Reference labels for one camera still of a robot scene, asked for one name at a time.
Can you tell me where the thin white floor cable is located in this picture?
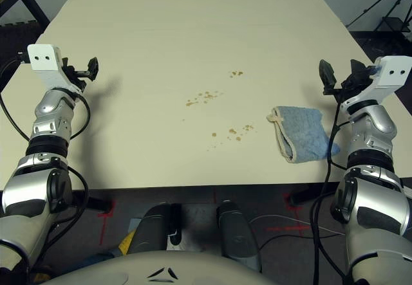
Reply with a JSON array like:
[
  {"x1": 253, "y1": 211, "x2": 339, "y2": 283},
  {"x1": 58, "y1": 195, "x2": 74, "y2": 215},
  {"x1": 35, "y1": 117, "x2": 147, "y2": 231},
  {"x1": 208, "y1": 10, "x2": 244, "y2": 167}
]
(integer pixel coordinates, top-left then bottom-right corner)
[{"x1": 249, "y1": 214, "x2": 342, "y2": 236}]

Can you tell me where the yellow floor object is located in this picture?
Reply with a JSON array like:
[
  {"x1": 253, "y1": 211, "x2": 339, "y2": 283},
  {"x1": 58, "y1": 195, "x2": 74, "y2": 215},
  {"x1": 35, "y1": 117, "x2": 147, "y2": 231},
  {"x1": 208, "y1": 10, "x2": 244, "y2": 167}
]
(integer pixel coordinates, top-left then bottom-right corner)
[{"x1": 117, "y1": 230, "x2": 136, "y2": 255}]

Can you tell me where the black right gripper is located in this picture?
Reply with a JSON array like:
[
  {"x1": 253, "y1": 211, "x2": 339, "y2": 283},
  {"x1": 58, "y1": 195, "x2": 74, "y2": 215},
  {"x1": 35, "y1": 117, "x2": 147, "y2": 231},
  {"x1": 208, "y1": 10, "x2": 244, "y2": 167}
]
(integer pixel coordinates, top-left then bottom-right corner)
[{"x1": 318, "y1": 59, "x2": 376, "y2": 104}]

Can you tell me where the dark grey robot left leg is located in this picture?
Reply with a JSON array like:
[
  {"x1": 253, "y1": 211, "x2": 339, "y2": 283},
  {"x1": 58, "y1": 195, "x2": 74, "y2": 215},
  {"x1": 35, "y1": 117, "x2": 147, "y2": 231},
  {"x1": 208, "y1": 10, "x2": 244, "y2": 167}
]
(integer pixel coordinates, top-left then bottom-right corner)
[{"x1": 128, "y1": 203, "x2": 183, "y2": 257}]

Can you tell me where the black-framed side table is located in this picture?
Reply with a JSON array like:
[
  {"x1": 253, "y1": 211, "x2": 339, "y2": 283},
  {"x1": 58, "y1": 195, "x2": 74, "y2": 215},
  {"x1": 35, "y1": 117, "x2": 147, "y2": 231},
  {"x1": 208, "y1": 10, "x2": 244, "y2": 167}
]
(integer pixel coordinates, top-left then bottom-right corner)
[{"x1": 0, "y1": 0, "x2": 51, "y2": 25}]

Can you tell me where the dark grey robot right leg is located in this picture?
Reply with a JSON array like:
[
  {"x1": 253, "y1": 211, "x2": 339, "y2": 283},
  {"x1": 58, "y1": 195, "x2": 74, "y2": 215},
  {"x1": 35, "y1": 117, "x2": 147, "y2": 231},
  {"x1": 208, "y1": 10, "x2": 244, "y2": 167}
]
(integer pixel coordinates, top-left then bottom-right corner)
[{"x1": 216, "y1": 200, "x2": 263, "y2": 273}]

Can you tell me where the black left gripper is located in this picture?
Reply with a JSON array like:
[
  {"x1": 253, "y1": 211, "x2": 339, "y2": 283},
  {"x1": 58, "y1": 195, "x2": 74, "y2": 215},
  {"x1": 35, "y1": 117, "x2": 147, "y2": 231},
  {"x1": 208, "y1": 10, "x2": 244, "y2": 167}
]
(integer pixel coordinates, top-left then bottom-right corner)
[{"x1": 61, "y1": 57, "x2": 99, "y2": 93}]

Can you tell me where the black foam floor mat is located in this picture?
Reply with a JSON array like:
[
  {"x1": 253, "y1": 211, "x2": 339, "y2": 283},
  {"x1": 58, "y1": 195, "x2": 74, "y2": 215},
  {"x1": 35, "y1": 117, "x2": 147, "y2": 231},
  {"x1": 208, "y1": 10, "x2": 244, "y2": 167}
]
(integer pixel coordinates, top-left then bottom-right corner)
[{"x1": 0, "y1": 21, "x2": 49, "y2": 89}]

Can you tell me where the black table foot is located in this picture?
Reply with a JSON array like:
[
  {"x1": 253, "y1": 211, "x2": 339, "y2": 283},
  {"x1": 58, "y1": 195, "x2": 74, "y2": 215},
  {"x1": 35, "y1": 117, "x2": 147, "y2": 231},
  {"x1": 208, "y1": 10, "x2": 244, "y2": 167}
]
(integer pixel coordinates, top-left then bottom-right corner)
[{"x1": 72, "y1": 190, "x2": 113, "y2": 214}]

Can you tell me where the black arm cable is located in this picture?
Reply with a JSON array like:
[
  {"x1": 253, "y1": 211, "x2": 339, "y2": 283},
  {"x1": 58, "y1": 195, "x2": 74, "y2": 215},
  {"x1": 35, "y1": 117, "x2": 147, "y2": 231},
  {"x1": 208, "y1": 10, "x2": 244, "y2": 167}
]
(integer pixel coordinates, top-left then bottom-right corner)
[
  {"x1": 0, "y1": 51, "x2": 91, "y2": 270},
  {"x1": 310, "y1": 91, "x2": 355, "y2": 285}
]

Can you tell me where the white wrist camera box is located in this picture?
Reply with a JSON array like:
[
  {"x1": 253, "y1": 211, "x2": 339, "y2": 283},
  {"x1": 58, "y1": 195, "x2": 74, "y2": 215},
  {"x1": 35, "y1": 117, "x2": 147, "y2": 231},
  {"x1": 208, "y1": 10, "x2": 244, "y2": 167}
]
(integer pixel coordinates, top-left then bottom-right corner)
[
  {"x1": 341, "y1": 55, "x2": 412, "y2": 115},
  {"x1": 26, "y1": 43, "x2": 83, "y2": 93}
]

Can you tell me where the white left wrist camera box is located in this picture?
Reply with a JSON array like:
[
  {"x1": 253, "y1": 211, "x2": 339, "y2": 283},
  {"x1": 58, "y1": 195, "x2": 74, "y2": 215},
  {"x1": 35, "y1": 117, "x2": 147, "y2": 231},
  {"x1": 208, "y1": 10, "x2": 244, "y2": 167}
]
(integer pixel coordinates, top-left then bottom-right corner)
[{"x1": 26, "y1": 43, "x2": 83, "y2": 93}]

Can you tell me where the grey robot torso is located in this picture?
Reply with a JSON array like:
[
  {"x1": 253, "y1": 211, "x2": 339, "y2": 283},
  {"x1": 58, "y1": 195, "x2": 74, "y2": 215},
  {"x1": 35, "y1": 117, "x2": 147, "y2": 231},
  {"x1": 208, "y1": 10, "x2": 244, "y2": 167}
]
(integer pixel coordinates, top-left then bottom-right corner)
[{"x1": 38, "y1": 254, "x2": 281, "y2": 285}]

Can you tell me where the black tripod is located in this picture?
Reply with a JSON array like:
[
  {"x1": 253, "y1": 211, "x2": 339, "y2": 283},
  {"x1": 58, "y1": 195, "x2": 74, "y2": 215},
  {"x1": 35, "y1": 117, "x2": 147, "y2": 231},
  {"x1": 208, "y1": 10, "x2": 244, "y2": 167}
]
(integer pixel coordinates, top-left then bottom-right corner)
[{"x1": 346, "y1": 0, "x2": 412, "y2": 33}]

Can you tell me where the dark grey robot leg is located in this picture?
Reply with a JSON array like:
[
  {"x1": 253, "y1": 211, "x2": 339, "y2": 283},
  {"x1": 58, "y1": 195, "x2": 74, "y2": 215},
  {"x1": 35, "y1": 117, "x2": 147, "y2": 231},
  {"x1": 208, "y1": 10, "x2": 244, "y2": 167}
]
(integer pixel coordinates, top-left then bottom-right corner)
[
  {"x1": 128, "y1": 203, "x2": 183, "y2": 257},
  {"x1": 216, "y1": 200, "x2": 263, "y2": 273}
]

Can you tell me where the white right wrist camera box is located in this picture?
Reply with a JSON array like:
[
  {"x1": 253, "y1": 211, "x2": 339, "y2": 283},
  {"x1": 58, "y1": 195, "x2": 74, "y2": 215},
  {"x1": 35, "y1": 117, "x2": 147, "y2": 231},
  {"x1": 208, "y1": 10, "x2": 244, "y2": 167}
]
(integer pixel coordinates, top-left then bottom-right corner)
[{"x1": 341, "y1": 55, "x2": 412, "y2": 115}]

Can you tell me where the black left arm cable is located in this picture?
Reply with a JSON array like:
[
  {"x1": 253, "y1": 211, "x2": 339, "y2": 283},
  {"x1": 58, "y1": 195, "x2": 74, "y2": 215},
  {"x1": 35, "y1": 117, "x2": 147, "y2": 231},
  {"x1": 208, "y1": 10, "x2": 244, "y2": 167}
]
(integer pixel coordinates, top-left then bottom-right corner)
[{"x1": 0, "y1": 51, "x2": 91, "y2": 270}]

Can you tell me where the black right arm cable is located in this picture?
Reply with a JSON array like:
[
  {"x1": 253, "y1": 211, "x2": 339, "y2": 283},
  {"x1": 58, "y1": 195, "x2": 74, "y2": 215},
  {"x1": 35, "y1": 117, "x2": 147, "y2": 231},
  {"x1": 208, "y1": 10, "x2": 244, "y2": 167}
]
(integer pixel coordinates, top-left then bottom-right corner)
[{"x1": 310, "y1": 91, "x2": 355, "y2": 285}]

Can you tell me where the blue terry rag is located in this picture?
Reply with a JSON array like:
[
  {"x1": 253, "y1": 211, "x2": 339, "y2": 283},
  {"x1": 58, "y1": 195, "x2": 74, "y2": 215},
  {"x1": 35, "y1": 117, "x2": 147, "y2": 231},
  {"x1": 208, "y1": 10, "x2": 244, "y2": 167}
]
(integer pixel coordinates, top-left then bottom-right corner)
[{"x1": 266, "y1": 106, "x2": 341, "y2": 163}]

